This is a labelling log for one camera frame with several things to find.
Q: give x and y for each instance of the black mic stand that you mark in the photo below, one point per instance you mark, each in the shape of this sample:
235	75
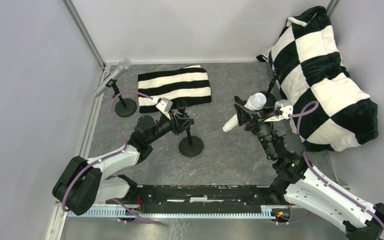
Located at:
190	146
125	107
270	98

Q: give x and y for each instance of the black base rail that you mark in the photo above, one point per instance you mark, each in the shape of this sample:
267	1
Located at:
203	199

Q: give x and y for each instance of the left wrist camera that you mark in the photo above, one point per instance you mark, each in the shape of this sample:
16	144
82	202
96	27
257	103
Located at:
164	105

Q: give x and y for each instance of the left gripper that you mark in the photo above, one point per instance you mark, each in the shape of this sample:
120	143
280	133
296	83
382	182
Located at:
177	122

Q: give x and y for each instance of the white microphone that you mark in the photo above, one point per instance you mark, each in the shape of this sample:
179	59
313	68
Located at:
244	110

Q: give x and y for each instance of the black mic stand back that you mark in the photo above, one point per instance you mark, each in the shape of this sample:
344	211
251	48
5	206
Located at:
190	146

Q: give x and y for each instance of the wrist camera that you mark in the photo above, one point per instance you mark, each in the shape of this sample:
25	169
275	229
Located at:
283	110
164	105

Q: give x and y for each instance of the striped black white cloth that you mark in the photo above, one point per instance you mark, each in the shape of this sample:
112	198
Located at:
189	84

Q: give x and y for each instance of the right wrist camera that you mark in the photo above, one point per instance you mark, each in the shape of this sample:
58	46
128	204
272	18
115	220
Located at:
283	110

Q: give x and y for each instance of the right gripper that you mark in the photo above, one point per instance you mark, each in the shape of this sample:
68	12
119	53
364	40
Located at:
245	117

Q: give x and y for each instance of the metal corner post left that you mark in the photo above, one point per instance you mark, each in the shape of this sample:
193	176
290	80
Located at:
84	32

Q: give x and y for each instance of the black mic stand front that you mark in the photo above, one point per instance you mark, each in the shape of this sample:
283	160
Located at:
125	107

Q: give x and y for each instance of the checkered black white bag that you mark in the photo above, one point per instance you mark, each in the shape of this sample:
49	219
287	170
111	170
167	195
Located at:
309	67

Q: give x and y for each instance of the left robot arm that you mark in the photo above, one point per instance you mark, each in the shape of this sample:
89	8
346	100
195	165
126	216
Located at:
86	181

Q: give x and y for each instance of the silver microphone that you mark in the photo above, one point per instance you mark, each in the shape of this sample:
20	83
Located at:
121	68

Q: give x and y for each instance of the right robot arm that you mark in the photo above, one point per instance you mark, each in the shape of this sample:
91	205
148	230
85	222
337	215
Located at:
299	182

